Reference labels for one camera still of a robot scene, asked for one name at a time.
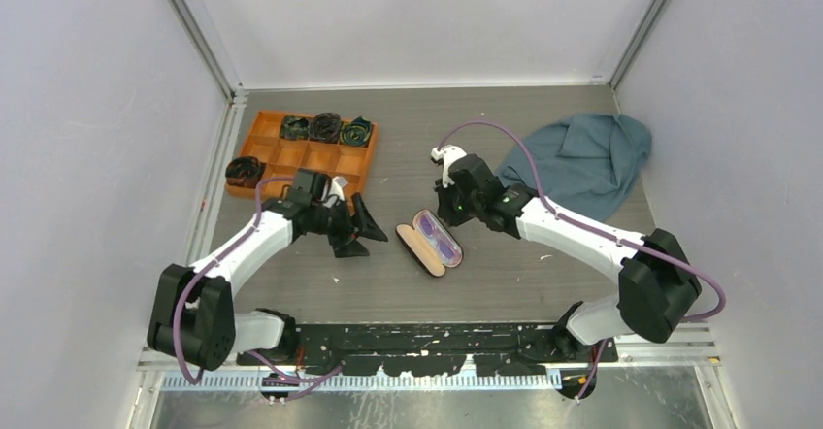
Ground dark teal cloth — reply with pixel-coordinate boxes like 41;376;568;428
496;114;652;221

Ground black glasses case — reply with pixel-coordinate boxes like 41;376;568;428
395;211;453;278

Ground green yellow rolled tie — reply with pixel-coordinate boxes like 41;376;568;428
340;116;374;148

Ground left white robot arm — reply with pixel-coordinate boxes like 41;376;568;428
147;168;387;383

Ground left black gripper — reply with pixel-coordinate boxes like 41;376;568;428
311;193;387;258

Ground black orange rolled tie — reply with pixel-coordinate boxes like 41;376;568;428
224;156;266;189

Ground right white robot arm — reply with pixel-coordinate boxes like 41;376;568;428
430;146;702;362

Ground dark green rolled tie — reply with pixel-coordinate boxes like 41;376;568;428
279;115;311;141

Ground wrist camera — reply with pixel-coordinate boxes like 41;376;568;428
323;176;348;208
430;145;467;188

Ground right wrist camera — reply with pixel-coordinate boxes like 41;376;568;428
430;145;467;188

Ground purple sunglasses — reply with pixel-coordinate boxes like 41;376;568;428
413;209;463;268

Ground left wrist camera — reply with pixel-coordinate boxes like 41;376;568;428
323;176;348;208

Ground dark brown rolled tie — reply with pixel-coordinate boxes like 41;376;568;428
308;112;343;144

